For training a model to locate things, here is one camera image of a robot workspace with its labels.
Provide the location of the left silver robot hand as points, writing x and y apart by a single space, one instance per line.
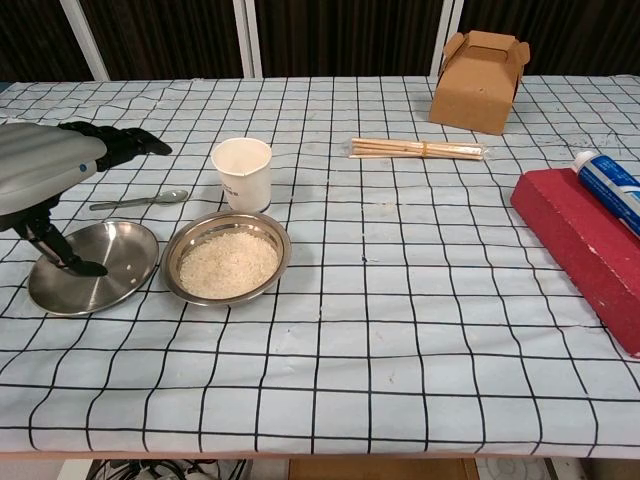
45 160

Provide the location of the metal spoon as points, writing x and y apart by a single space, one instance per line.
170 196

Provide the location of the white paper cup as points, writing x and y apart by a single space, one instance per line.
245 185

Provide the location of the white rice heap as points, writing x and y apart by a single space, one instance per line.
230 265

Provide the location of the empty steel plate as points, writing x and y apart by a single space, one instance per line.
115 260

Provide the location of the steel bowl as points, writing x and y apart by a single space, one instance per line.
225 221

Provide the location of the light blue checkered tablecloth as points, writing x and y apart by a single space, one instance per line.
350 325

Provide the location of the wrapped wooden chopstick bundle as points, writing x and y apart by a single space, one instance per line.
400 147

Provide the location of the brown cardboard gable box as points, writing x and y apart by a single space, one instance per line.
470 95

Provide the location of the brown wooden board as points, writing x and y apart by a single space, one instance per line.
380 471

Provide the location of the long red box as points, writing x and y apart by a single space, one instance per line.
575 235

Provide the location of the blue white toothpaste tube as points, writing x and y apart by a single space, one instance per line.
610 180

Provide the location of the white partition post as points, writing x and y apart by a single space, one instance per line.
248 40
87 40
445 30

